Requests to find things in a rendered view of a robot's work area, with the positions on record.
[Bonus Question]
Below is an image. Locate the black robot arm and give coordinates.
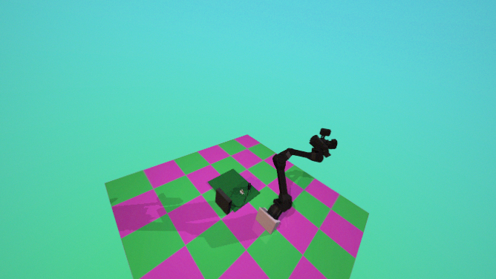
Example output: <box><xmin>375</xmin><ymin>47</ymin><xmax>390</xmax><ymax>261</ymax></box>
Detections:
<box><xmin>267</xmin><ymin>135</ymin><xmax>337</xmax><ymax>220</ymax></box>

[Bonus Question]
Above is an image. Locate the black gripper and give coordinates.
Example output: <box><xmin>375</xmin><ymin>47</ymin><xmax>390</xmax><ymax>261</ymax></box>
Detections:
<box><xmin>320</xmin><ymin>128</ymin><xmax>331</xmax><ymax>146</ymax></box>

